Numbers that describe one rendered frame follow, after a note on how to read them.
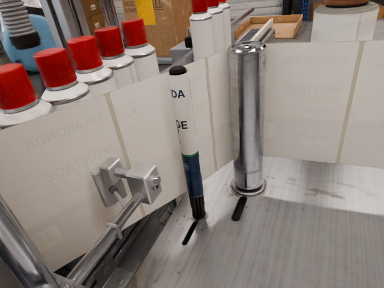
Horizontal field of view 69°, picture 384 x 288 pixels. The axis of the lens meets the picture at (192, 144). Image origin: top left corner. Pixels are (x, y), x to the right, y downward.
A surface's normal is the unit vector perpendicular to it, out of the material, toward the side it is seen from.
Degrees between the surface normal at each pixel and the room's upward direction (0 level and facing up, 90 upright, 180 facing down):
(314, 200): 0
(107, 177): 90
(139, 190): 90
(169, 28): 90
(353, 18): 92
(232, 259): 0
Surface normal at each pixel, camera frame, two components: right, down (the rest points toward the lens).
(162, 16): -0.55, 0.51
